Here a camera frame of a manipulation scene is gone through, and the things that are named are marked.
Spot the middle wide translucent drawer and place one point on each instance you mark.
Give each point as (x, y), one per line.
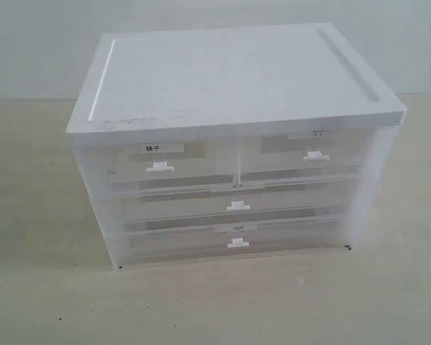
(257, 197)

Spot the white translucent plastic drawer cabinet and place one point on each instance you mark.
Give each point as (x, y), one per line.
(232, 84)

